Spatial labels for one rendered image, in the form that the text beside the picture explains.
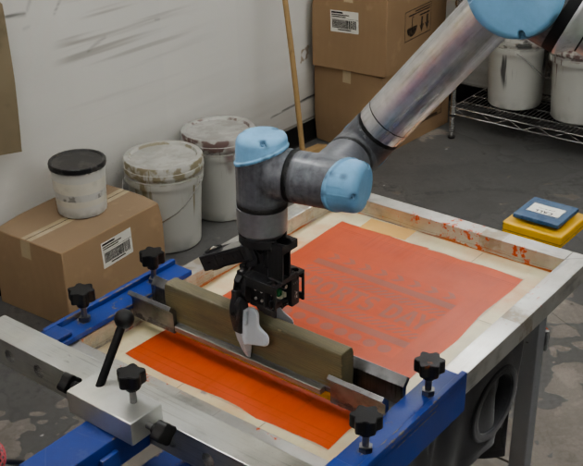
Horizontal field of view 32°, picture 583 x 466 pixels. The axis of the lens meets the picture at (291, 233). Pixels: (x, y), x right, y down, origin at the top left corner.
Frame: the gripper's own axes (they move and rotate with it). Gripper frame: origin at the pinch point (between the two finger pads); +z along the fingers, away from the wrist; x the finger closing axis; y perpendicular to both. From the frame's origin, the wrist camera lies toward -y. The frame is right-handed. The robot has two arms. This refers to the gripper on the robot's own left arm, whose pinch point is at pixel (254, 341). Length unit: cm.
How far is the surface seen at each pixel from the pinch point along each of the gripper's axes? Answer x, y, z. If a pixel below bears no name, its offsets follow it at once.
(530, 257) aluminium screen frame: 57, 20, 3
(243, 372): -1.7, -1.0, 5.3
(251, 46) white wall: 234, -199, 45
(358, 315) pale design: 23.1, 3.9, 5.1
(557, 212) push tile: 78, 15, 3
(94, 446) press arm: -35.3, 2.6, -3.2
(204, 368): -4.7, -6.7, 5.4
